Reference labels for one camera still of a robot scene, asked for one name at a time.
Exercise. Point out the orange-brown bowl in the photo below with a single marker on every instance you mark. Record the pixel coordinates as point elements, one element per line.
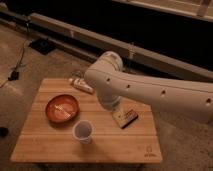
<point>62,108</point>

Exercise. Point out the long grey rail beam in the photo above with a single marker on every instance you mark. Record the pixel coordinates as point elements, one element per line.
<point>72,39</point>

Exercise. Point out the black floor plate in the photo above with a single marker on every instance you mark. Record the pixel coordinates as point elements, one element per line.
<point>43,46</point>

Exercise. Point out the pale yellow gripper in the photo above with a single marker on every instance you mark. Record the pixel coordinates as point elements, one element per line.
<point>118,114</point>

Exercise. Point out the wooden table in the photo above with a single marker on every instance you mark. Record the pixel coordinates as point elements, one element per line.
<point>41,141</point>

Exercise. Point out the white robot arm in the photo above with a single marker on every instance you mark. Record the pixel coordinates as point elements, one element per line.
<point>106,76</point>

